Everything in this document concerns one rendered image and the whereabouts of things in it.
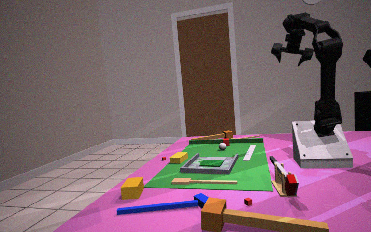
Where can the orange cube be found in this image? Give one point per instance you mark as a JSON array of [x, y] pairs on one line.
[[132, 188]]

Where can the green rectangular mat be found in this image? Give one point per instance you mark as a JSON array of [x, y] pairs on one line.
[[252, 175]]

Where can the white golf ball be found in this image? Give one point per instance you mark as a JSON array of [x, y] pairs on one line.
[[222, 146]]

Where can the white flat bar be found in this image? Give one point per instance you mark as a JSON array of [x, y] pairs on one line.
[[249, 153]]

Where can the yellow rectangular block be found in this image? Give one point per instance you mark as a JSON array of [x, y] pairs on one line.
[[179, 157]]

